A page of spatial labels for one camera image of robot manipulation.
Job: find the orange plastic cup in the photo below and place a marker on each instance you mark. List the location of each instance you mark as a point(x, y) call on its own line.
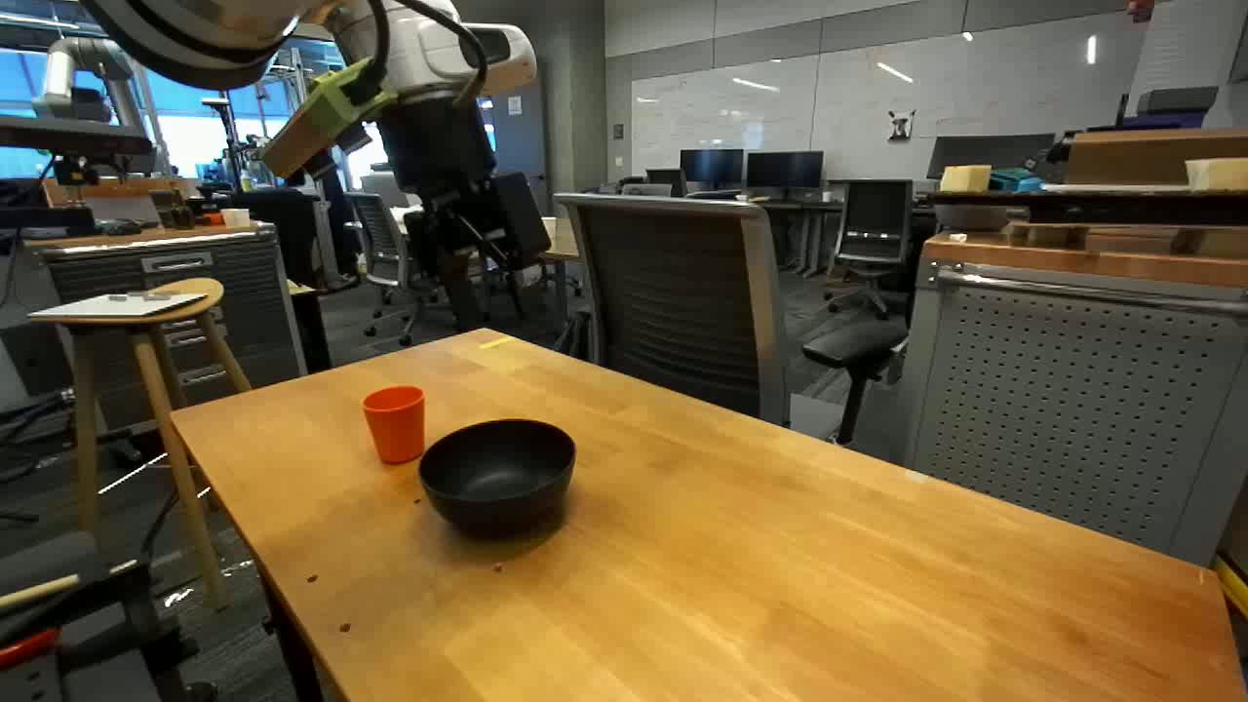
point(394, 419)

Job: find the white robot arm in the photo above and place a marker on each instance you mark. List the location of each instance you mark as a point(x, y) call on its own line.
point(414, 69)

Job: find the grey mesh office chair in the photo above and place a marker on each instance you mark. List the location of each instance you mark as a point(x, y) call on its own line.
point(683, 293)

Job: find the black bowl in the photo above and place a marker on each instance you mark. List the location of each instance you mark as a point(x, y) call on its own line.
point(501, 476)

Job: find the left computer monitor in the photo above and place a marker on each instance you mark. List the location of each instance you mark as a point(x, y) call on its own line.
point(710, 168)

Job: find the computer monitor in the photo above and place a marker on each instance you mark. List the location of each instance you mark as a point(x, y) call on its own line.
point(710, 168)
point(784, 173)

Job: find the right computer monitor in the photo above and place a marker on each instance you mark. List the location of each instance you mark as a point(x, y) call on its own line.
point(784, 173)

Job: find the black office chair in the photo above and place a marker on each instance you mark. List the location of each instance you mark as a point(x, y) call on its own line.
point(868, 324)

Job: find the round wooden stool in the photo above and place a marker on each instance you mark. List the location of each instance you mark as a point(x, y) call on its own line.
point(158, 379)

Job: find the grey perforated metal cabinet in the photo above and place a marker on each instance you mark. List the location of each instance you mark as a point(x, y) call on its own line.
point(1087, 384)

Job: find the white paper on stool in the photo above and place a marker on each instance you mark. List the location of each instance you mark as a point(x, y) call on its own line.
point(119, 307)

